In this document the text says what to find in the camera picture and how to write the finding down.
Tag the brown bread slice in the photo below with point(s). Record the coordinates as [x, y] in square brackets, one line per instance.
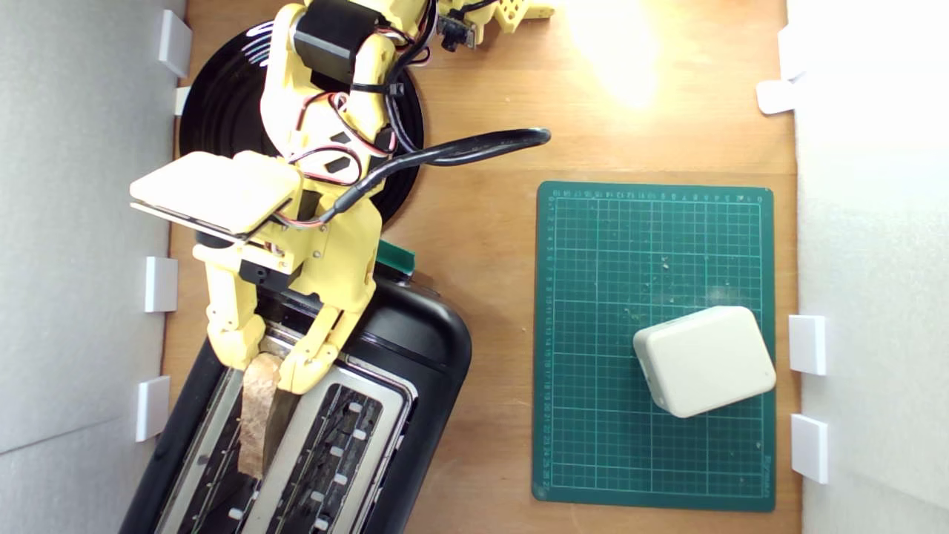
[256, 415]

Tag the green toaster lever knob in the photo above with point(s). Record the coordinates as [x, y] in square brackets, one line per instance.
[397, 259]

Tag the black two-slot toaster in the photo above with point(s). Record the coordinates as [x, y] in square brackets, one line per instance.
[415, 348]

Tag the black round plate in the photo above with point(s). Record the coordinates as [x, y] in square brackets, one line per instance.
[222, 111]

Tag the green cutting mat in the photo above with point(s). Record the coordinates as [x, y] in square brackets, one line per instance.
[593, 445]

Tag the white rounded block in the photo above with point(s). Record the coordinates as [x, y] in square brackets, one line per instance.
[704, 360]

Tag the white wall clip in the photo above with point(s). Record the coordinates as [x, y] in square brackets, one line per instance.
[182, 100]
[809, 447]
[159, 284]
[176, 41]
[787, 52]
[152, 408]
[807, 345]
[775, 96]

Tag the yellow wrist camera mount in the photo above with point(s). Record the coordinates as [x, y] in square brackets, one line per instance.
[215, 189]

